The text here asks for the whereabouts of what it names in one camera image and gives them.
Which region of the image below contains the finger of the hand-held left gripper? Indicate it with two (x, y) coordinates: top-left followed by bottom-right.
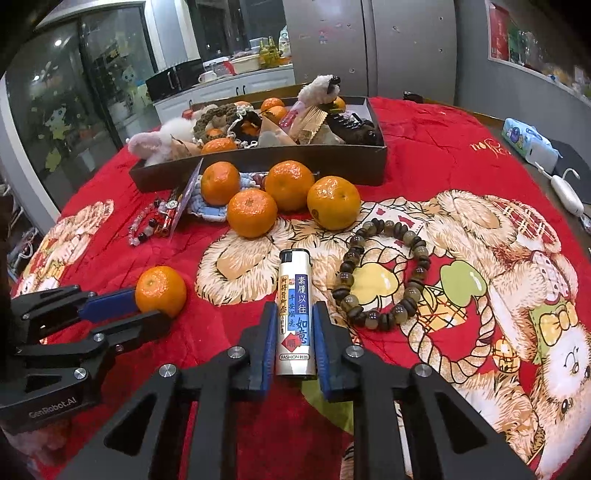
(9, 285), (138, 344)
(9, 310), (172, 385)

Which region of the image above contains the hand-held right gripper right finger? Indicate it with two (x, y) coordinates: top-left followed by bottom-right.
(313, 301), (541, 480)

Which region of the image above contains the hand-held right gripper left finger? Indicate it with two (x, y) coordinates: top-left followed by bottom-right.
(55, 302), (278, 480)

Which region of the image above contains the white lighter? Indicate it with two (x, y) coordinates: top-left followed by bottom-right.
(276, 248), (319, 380)

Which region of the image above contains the dark cardboard box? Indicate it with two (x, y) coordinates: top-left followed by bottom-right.
(128, 95), (389, 193)

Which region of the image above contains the clear packet with red charm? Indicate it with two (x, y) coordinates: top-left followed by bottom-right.
(157, 158), (205, 237)

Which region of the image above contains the light blue knitted pouch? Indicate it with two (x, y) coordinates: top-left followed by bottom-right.
(187, 172), (269, 223)

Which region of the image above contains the beige pyramid packet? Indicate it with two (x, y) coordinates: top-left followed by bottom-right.
(170, 136), (203, 161)
(261, 122), (298, 147)

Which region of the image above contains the pink white plush toy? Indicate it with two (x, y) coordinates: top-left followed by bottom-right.
(127, 117), (195, 164)

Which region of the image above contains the glass sliding door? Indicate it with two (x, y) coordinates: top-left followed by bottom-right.
(0, 9), (158, 208)

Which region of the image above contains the brown knitted pouch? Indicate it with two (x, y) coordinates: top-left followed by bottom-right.
(193, 102), (238, 139)

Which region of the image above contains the red printed blanket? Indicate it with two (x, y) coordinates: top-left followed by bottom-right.
(9, 95), (591, 480)

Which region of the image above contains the black microwave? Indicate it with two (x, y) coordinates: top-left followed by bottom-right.
(145, 59), (204, 103)

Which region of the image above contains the gold foil packet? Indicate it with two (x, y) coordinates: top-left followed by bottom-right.
(295, 106), (331, 145)

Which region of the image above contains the white kitchen cabinet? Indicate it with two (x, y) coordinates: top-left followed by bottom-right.
(152, 65), (296, 123)

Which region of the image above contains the white fluffy hairband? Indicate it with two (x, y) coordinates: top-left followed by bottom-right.
(298, 74), (342, 109)

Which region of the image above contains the white basin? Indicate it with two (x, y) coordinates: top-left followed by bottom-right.
(231, 55), (260, 75)

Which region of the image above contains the blue tissue pack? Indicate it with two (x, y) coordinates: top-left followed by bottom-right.
(502, 118), (561, 169)

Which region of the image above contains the silver refrigerator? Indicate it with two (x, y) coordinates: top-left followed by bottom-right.
(281, 0), (458, 104)

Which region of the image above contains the red gift box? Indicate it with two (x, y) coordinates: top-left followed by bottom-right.
(489, 4), (509, 61)

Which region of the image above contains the brown bead bracelet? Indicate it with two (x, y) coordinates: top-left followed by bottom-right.
(332, 219), (432, 332)

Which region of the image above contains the crystal bead bracelet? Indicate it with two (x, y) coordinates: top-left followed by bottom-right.
(128, 205), (160, 247)

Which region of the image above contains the white device with cable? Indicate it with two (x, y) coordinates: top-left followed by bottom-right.
(536, 161), (586, 217)

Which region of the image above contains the white wall shelf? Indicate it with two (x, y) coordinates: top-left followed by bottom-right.
(485, 0), (591, 100)

